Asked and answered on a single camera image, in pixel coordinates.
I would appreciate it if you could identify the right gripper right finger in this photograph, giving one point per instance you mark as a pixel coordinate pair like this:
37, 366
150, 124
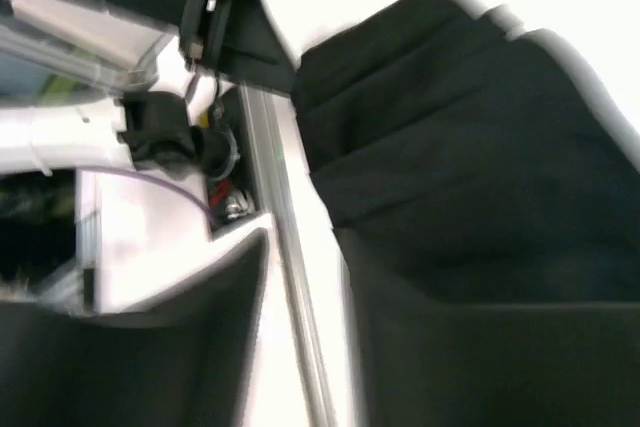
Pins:
425, 364

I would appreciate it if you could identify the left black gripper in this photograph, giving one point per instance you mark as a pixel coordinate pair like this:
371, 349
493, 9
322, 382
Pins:
236, 38

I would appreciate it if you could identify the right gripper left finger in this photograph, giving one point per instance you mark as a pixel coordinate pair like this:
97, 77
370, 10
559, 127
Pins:
180, 361

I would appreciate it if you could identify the black pleated skirt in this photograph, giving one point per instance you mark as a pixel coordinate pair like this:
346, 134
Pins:
468, 162

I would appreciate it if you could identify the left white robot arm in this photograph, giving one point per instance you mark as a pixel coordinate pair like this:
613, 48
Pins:
113, 79

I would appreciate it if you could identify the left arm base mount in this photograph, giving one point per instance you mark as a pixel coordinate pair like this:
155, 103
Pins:
224, 142

